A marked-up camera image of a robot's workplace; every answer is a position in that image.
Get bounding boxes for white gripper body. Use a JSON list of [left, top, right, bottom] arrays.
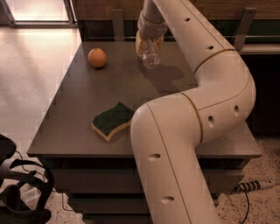
[[137, 10, 167, 39]]

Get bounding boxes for clear plastic water bottle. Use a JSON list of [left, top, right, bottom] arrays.
[[137, 39, 160, 69]]

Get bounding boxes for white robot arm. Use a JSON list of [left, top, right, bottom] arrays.
[[130, 0, 256, 224]]

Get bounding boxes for orange fruit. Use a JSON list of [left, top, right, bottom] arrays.
[[88, 48, 107, 68]]

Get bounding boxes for green and yellow sponge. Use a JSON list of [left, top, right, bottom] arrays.
[[92, 102, 134, 142]]

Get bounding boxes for grey drawer cabinet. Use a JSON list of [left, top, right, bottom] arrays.
[[26, 40, 263, 224]]

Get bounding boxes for striped power strip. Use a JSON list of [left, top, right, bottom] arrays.
[[232, 179, 277, 194]]

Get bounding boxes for black VR headset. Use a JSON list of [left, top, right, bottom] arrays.
[[0, 135, 54, 224]]

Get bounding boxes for left metal bracket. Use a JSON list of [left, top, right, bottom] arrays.
[[112, 9, 125, 42]]

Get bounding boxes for metal bracket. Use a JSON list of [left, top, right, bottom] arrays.
[[233, 7, 256, 51], [112, 9, 125, 42]]

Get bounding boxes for metal rail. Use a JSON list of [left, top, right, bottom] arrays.
[[89, 35, 280, 41]]

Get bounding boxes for wooden wall panel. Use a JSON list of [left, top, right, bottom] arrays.
[[72, 0, 280, 21]]

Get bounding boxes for window frame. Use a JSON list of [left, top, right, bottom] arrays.
[[0, 0, 76, 28]]

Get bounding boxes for right metal bracket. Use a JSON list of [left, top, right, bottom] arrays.
[[233, 7, 256, 51]]

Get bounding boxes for black cable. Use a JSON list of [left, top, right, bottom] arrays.
[[239, 190, 250, 224]]

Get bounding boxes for thin grey cable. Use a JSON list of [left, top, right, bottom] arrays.
[[55, 191, 74, 213]]

